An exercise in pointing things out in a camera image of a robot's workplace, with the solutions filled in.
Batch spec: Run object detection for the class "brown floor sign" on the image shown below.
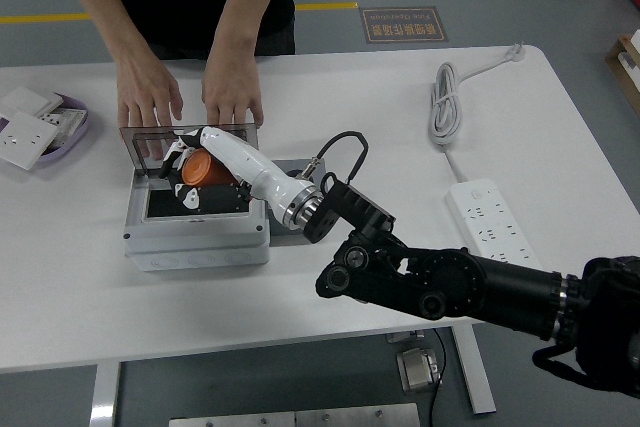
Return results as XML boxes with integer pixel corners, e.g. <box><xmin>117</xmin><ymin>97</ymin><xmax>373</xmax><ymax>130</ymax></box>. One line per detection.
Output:
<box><xmin>359</xmin><ymin>5</ymin><xmax>450</xmax><ymax>44</ymax></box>

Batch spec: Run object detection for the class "purple tray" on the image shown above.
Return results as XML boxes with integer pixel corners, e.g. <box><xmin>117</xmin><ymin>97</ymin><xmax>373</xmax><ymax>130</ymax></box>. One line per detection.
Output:
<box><xmin>0</xmin><ymin>91</ymin><xmax>91</xmax><ymax>164</ymax></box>

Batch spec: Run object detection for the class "wooden crate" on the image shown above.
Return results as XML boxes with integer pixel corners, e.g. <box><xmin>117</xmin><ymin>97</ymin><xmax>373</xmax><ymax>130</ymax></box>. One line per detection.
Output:
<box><xmin>604</xmin><ymin>29</ymin><xmax>640</xmax><ymax>116</ymax></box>

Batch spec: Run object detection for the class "white power strip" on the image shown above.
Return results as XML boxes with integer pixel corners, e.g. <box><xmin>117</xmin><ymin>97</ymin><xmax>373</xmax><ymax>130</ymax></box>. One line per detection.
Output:
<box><xmin>446</xmin><ymin>177</ymin><xmax>544</xmax><ymax>271</ymax></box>

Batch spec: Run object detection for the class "large white socket plate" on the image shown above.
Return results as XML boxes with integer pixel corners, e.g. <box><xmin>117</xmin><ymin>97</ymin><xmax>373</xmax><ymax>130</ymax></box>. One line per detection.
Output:
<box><xmin>0</xmin><ymin>110</ymin><xmax>61</xmax><ymax>171</ymax></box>

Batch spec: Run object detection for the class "white multi-hole socket plate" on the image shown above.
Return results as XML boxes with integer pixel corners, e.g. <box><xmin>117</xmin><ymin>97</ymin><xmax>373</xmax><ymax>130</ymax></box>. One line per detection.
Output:
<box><xmin>42</xmin><ymin>106</ymin><xmax>87</xmax><ymax>148</ymax></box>

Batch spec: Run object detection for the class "person's right hand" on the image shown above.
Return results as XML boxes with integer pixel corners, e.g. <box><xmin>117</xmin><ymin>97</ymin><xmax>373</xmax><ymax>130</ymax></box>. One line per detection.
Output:
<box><xmin>115</xmin><ymin>54</ymin><xmax>185</xmax><ymax>161</ymax></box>

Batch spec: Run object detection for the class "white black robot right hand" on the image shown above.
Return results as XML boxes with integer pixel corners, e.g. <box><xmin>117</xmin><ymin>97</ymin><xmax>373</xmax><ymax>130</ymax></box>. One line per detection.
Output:
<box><xmin>158</xmin><ymin>125</ymin><xmax>309</xmax><ymax>221</ymax></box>

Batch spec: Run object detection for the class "person's left hand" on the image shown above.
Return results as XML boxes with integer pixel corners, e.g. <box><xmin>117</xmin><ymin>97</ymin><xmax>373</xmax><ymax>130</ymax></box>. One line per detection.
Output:
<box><xmin>201</xmin><ymin>49</ymin><xmax>265</xmax><ymax>128</ymax></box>

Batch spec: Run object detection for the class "white table leg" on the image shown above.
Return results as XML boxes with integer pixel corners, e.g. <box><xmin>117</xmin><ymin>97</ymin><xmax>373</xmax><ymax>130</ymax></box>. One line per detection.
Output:
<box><xmin>89</xmin><ymin>360</ymin><xmax>122</xmax><ymax>427</ymax></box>
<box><xmin>452</xmin><ymin>324</ymin><xmax>497</xmax><ymax>416</ymax></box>

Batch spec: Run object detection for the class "white switch plate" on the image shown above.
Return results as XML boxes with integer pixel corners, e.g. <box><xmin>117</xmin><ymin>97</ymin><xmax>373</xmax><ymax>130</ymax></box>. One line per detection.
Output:
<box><xmin>0</xmin><ymin>85</ymin><xmax>65</xmax><ymax>121</ymax></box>

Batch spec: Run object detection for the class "grey enclosure box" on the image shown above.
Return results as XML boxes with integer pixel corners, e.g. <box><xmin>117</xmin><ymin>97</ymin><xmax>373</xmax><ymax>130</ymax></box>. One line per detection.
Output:
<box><xmin>119</xmin><ymin>124</ymin><xmax>272</xmax><ymax>273</ymax></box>

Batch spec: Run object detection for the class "silver floor socket box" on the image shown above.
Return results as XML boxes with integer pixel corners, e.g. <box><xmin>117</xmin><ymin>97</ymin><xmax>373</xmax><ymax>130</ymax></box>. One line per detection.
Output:
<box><xmin>396</xmin><ymin>345</ymin><xmax>445</xmax><ymax>393</ymax></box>

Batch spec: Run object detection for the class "orange cylinder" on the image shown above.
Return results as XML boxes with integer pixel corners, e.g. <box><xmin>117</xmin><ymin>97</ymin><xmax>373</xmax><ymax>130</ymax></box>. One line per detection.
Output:
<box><xmin>180</xmin><ymin>148</ymin><xmax>239</xmax><ymax>188</ymax></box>

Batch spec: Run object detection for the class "grey cube with round hole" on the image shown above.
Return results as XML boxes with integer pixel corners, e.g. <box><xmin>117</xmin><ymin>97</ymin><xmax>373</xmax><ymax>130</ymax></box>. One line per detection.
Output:
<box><xmin>267</xmin><ymin>159</ymin><xmax>326</xmax><ymax>238</ymax></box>

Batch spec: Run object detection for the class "white power cord with plug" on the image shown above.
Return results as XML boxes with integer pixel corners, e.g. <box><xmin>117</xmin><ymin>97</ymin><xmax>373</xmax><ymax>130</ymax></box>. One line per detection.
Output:
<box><xmin>429</xmin><ymin>41</ymin><xmax>526</xmax><ymax>183</ymax></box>

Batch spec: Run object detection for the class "metal base plate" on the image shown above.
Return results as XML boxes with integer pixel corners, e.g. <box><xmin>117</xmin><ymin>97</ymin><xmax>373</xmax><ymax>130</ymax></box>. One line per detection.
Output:
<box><xmin>168</xmin><ymin>402</ymin><xmax>421</xmax><ymax>427</ymax></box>

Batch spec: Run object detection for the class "black cable under table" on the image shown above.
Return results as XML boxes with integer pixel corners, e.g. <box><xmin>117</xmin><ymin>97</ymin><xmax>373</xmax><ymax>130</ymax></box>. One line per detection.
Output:
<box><xmin>432</xmin><ymin>327</ymin><xmax>447</xmax><ymax>388</ymax></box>

